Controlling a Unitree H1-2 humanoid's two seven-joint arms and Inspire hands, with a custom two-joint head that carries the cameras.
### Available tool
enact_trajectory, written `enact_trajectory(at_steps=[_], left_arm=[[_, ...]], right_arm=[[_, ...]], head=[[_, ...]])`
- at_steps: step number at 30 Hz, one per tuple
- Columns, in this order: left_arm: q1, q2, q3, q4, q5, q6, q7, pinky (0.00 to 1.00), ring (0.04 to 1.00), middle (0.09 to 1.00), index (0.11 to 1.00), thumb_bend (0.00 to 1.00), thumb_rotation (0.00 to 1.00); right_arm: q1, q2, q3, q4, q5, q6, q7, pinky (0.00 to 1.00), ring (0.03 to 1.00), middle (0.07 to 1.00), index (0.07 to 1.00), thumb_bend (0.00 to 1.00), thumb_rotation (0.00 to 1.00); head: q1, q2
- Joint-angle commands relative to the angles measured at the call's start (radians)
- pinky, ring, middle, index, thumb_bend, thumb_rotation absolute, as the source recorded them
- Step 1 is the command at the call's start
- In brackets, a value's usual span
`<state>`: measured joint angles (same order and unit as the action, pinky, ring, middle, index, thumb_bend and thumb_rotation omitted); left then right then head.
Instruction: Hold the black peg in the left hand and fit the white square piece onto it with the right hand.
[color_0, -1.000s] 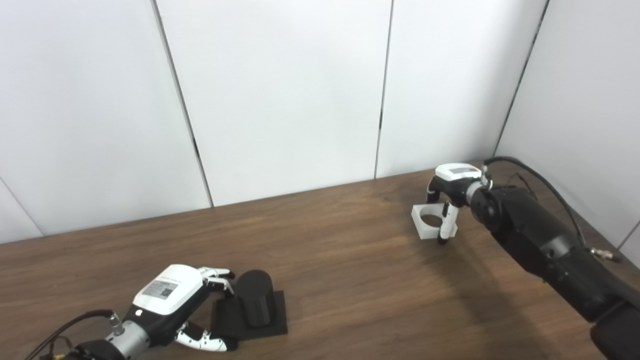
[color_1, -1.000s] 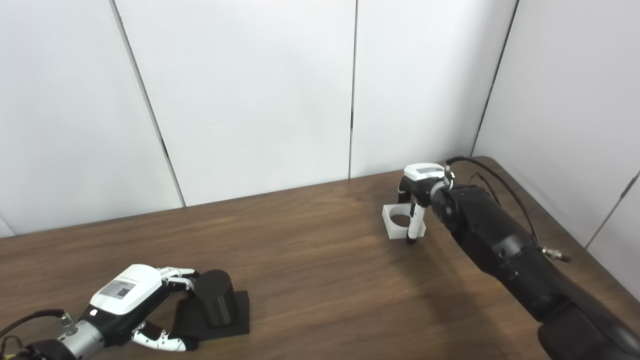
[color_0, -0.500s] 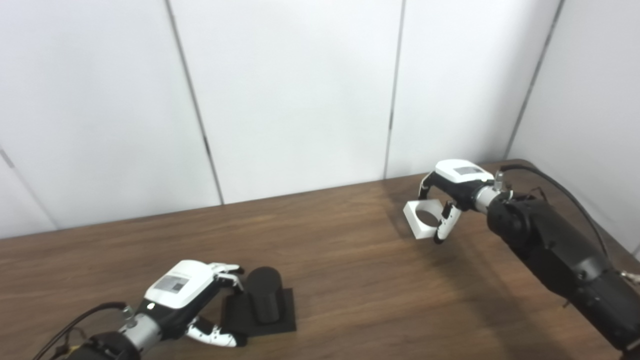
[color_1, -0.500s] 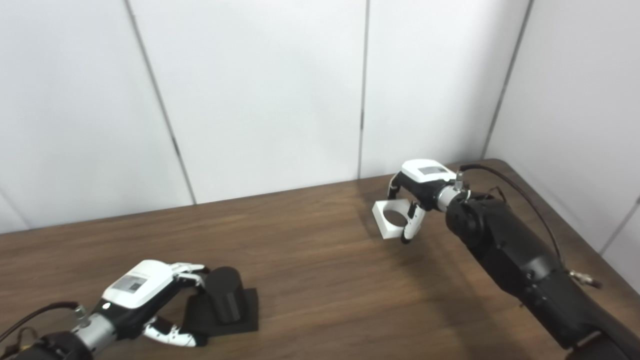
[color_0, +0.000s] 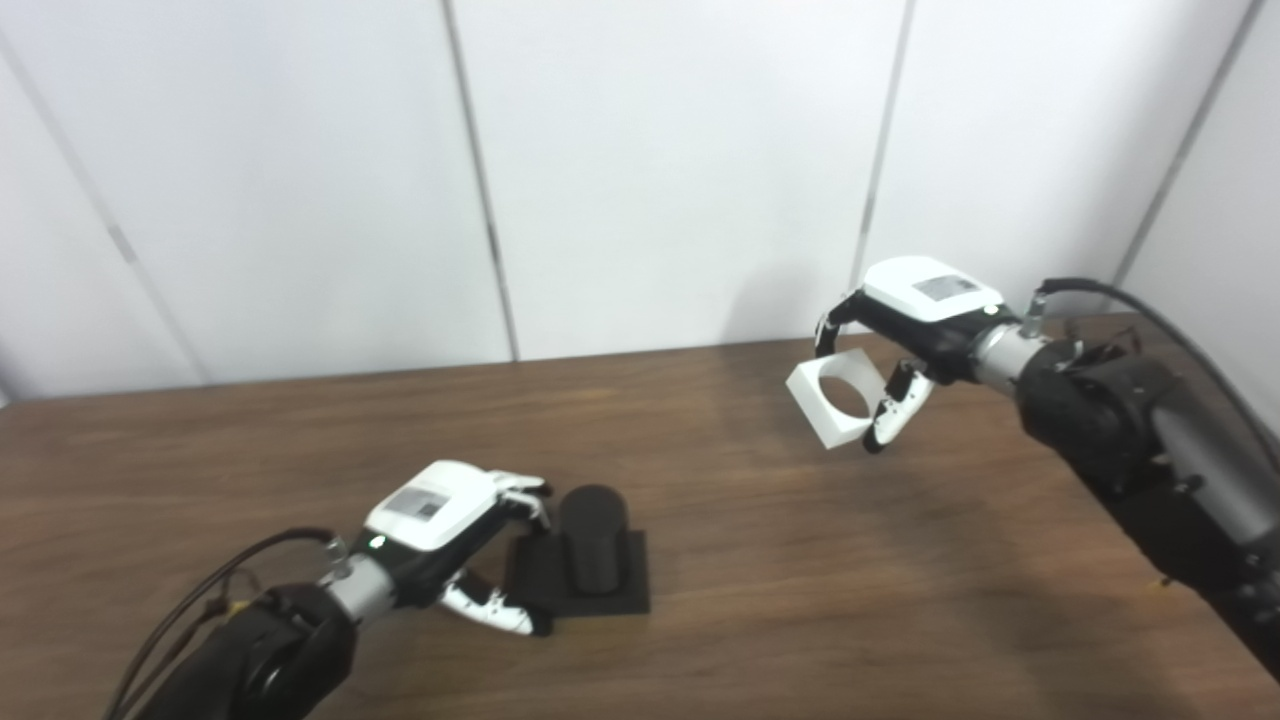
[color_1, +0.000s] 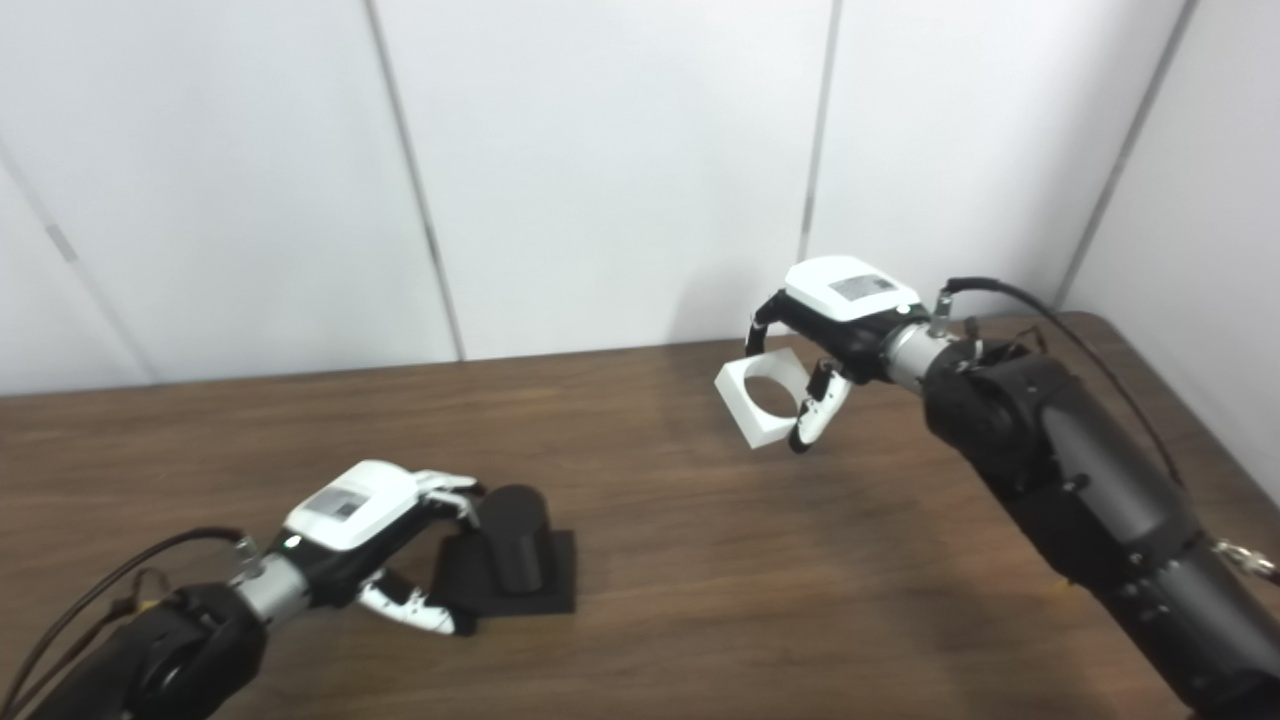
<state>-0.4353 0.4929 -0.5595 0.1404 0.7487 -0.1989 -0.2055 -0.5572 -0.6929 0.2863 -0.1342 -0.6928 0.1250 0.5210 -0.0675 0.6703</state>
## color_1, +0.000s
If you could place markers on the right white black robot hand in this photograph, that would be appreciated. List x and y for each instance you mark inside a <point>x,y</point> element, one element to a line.
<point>850,295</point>

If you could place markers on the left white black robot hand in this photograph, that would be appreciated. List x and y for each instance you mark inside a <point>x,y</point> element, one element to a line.
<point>350,510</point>

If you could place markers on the white square piece with hole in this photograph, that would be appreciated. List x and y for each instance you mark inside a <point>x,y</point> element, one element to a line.
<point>750,405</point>

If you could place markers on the black peg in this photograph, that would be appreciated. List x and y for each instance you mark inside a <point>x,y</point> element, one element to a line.
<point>515,545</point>

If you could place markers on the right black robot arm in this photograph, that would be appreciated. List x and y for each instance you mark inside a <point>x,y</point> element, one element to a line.
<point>1090,490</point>

